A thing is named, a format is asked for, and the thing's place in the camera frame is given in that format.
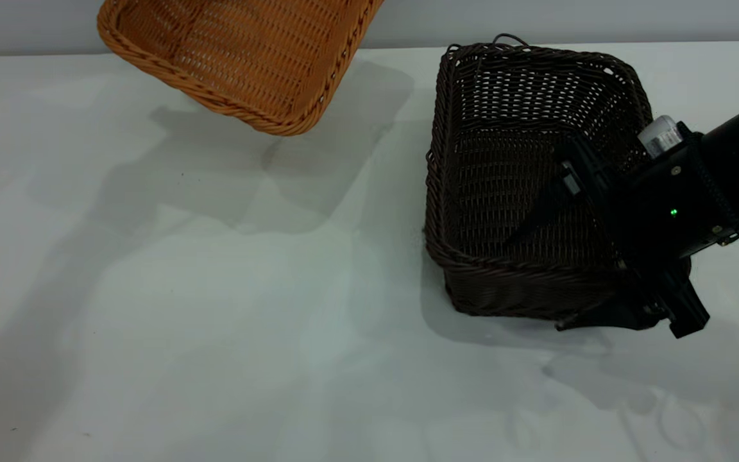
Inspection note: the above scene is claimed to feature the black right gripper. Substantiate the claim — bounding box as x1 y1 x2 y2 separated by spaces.
507 123 711 339

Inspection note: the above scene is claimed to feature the dark brown wicker basket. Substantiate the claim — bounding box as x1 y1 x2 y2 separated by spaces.
424 33 657 320

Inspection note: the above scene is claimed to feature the orange-brown wicker basket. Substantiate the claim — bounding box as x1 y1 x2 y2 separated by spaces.
97 0 384 137

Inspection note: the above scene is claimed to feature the clear white wrist cylinder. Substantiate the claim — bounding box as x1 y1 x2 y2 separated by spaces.
638 115 679 158

